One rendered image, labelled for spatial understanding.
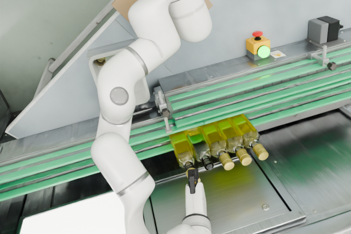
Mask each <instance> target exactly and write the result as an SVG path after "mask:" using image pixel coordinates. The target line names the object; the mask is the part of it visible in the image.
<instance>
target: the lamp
mask: <svg viewBox="0 0 351 234"><path fill-rule="evenodd" d="M257 54H258V56H260V57H262V58H265V57H267V56H269V54H270V49H269V48H268V47H267V46H265V45H262V46H260V47H259V48H258V50H257Z"/></svg>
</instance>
